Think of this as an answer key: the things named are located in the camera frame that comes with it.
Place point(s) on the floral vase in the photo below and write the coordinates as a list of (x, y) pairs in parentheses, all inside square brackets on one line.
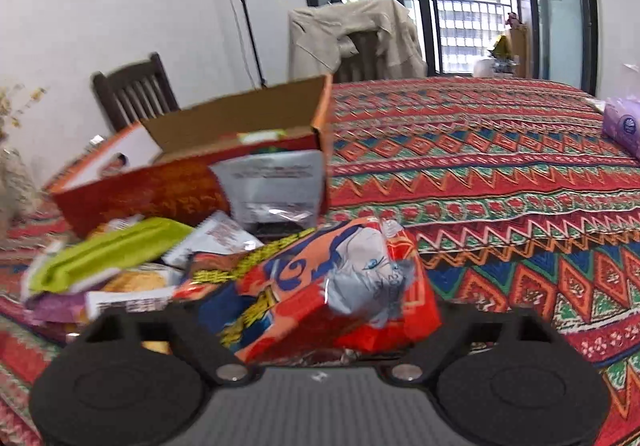
[(15, 186)]

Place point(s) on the green snack packet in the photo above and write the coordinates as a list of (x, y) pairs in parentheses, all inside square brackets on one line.
[(110, 251)]

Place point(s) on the cookie snack packet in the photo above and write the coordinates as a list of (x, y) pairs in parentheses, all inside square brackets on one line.
[(135, 281)]

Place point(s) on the yellow bag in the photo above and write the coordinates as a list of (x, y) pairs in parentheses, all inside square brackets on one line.
[(501, 46)]

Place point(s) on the white label snack packet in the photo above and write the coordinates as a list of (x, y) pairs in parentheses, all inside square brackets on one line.
[(130, 302)]

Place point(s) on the brown cardboard carton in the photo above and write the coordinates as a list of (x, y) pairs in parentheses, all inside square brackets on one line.
[(520, 46)]

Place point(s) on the red cardboard box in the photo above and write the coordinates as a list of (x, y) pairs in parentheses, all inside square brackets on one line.
[(150, 196)]

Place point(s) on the purple tissue pack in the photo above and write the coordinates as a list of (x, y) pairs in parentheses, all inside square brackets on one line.
[(622, 126)]

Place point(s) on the black balcony railing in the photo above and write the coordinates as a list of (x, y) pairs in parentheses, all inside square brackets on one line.
[(465, 26)]

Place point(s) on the white red snack packet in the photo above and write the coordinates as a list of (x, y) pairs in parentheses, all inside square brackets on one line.
[(220, 236)]

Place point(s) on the dark wooden chair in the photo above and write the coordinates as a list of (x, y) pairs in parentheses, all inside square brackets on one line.
[(135, 91), (362, 59)]

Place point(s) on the black light stand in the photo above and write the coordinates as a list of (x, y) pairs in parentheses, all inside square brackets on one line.
[(245, 1)]

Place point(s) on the black framed glass door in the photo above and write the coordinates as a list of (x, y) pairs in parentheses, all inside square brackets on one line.
[(591, 36)]

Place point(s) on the orange cartoon snack packet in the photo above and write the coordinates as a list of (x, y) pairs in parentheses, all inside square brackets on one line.
[(300, 286)]

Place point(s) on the beige jacket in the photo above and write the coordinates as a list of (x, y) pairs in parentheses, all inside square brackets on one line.
[(320, 41)]

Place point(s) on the white bag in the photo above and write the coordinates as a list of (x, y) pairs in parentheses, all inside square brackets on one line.
[(484, 67)]

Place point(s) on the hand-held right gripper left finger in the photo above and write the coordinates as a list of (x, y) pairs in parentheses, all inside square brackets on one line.
[(210, 356)]

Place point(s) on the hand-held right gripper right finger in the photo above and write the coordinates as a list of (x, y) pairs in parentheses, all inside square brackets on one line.
[(430, 361)]

